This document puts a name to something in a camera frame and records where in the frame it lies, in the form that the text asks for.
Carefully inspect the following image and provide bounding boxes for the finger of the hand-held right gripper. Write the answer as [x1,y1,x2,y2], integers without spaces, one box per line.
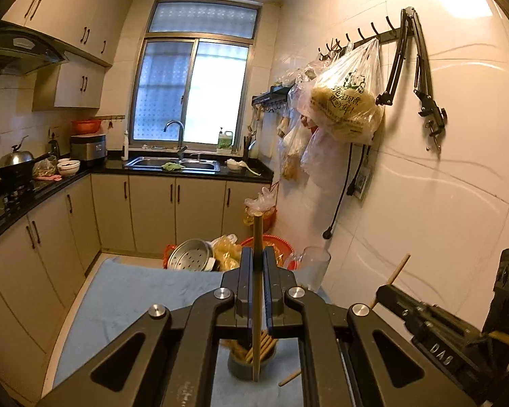
[411,328,509,396]
[375,284,490,340]

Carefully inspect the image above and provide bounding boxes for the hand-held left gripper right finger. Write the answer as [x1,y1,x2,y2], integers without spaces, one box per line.
[263,246,479,407]

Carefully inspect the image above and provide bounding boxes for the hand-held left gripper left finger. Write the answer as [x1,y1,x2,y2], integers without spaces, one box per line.
[36,246,255,407]

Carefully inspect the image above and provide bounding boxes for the wooden chopstick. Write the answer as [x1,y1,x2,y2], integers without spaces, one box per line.
[278,370,303,387]
[367,254,509,346]
[251,213,264,381]

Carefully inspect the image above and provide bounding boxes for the bunch of wooden chopsticks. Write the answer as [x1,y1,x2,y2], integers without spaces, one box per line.
[224,333,277,365]

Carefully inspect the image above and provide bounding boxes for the dark round chopstick cup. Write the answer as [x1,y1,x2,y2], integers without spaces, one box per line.
[227,339,278,381]

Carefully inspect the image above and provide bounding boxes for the red plastic basket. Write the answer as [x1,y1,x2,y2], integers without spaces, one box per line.
[239,233,300,271]

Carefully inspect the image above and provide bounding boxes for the yellow plastic bag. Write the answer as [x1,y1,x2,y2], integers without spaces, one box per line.
[209,233,243,273]

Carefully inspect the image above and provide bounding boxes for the clear plastic measuring jug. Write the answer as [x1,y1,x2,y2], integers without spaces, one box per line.
[294,245,332,294]

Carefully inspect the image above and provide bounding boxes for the metal steamer pot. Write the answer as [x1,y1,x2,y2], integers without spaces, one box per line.
[164,238,218,272]

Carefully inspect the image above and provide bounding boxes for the tied white plastic bag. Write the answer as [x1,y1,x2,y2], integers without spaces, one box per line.
[242,186,279,226]

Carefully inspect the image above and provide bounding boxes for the white bowl with spoon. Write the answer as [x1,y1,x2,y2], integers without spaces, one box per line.
[225,158,262,176]

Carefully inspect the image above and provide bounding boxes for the light blue tablecloth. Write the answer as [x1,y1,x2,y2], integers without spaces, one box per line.
[52,258,337,407]

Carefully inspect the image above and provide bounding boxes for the steel kitchen sink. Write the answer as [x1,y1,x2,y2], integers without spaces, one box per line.
[125,155,222,174]

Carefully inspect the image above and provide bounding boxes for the beige lower cabinets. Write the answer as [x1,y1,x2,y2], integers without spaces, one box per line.
[0,170,277,400]

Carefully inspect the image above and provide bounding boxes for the beige cabinets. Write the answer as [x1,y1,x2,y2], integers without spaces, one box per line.
[0,170,277,400]
[0,0,133,110]

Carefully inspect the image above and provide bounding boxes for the green detergent bottle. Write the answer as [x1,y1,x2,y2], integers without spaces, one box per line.
[216,127,234,154]

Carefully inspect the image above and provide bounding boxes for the white hanging plastic bags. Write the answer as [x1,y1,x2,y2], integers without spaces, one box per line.
[277,63,354,189]

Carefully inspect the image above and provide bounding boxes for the chrome sink faucet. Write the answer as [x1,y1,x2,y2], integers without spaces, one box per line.
[164,119,188,160]

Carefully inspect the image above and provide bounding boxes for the clear plastic bag of noodles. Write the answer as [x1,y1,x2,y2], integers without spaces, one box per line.
[309,37,386,146]

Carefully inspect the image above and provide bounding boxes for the silver rice cooker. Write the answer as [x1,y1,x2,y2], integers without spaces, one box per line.
[70,134,108,168]

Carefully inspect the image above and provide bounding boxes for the kitchen window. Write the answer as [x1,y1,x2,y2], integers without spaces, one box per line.
[129,0,262,154]

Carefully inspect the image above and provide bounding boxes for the red plastic basin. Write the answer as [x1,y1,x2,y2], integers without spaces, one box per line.
[71,118,103,135]

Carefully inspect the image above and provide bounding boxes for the clear plastic bag with food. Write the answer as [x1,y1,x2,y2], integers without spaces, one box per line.
[33,156,59,179]

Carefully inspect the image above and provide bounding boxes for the black wok with lid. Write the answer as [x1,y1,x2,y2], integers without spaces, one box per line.
[0,135,52,184]

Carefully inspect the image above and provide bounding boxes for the beige upper cabinets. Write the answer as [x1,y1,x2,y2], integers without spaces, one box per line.
[0,0,133,110]

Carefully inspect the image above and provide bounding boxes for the black range hood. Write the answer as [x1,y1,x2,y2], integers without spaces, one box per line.
[0,24,69,78]

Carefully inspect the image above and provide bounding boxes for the black power cable with plug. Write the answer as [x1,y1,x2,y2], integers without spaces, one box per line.
[322,143,372,240]

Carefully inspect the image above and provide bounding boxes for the wall socket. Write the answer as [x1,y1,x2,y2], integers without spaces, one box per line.
[351,164,373,201]

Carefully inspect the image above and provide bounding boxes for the black wall shelf rack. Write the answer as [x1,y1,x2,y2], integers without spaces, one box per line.
[251,85,296,114]

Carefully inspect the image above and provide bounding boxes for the black wall hook rail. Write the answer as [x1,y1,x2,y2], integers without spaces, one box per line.
[317,7,413,61]

